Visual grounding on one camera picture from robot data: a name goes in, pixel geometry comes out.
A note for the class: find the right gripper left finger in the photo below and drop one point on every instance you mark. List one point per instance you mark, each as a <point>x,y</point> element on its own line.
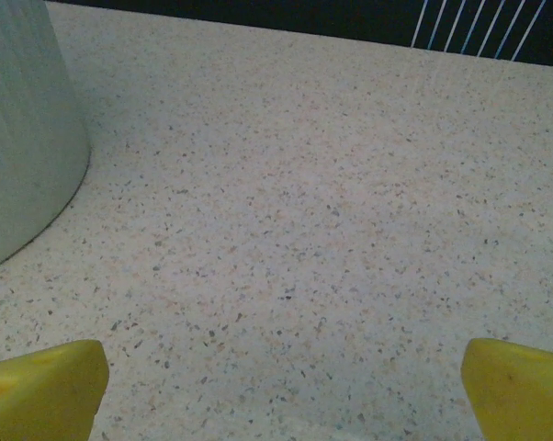
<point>42,395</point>

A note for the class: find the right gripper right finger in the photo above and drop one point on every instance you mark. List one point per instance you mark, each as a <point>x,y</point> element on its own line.
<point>520,395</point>

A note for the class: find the white plastic bin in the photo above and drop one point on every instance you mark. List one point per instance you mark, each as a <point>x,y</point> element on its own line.
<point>24,138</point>

